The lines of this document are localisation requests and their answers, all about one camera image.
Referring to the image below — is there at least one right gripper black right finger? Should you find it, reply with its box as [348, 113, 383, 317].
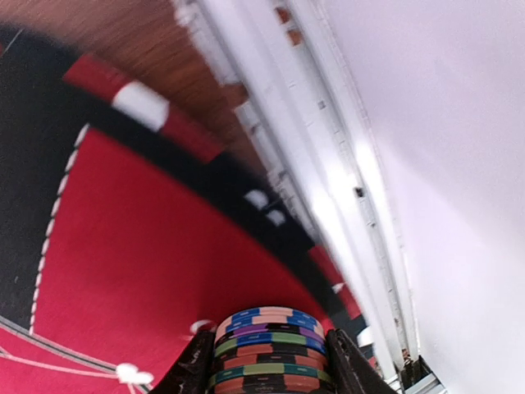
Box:
[326, 329, 396, 394]

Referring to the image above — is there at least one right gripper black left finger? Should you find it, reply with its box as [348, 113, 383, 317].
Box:
[151, 330, 215, 394]

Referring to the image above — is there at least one stack of poker chips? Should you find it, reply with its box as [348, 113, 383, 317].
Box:
[207, 306, 336, 393]

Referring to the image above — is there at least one red black poker mat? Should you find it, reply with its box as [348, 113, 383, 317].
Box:
[1, 25, 367, 393]

